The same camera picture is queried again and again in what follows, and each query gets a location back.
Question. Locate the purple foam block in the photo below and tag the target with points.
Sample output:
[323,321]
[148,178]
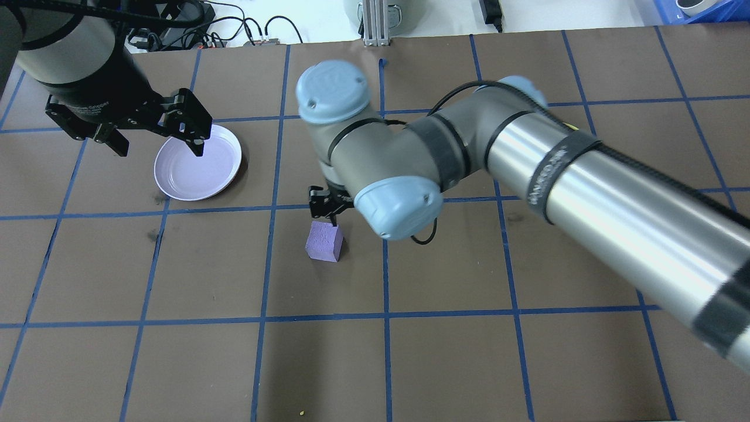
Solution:
[323,243]

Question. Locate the silver UR5e robot arm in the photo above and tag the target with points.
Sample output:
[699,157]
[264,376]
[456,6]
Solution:
[64,53]
[615,199]

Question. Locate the purple plate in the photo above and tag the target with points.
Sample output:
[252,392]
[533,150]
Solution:
[199,170]

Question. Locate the black power strip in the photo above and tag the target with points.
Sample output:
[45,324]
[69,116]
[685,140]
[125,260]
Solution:
[263,41]

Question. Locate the black power adapter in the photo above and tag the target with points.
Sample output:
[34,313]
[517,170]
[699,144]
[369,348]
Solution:
[491,10]

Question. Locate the yellow plate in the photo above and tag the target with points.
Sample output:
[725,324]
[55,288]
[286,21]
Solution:
[571,125]

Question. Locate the blue plastic bin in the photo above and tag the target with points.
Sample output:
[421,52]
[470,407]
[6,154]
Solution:
[659,9]

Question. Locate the white mug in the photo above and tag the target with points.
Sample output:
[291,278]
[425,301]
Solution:
[694,7]

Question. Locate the aluminium profile post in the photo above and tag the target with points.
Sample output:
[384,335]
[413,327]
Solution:
[375,29]

